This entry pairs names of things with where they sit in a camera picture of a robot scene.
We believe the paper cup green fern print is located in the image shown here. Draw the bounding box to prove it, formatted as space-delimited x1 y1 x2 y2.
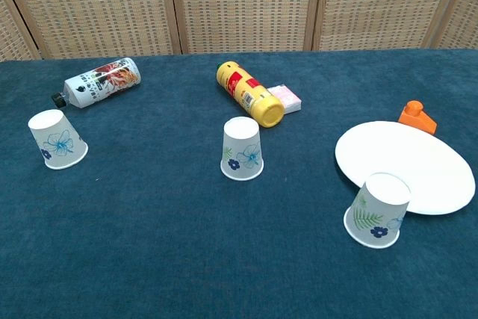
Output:
343 172 412 250

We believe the paper cup large blue flower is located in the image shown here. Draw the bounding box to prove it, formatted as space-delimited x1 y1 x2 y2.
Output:
28 108 90 170

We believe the white paper cup floral print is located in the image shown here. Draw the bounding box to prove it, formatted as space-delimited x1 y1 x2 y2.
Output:
220 116 264 182

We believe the white paper plate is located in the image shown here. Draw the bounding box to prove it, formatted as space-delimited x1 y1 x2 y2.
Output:
335 120 476 216

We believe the yellow bottle red label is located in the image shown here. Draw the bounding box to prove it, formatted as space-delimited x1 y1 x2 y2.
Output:
216 61 285 128

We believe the pink white tissue pack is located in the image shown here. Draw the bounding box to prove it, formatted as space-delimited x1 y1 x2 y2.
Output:
267 83 302 115

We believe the blue velvet tablecloth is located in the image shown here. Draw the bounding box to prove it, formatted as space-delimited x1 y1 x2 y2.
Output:
0 48 478 319

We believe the white floral bottle black cap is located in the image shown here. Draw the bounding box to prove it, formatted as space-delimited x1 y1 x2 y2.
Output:
51 57 142 111

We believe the orange plastic block with knob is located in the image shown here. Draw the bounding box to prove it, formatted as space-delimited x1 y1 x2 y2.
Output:
398 100 438 135

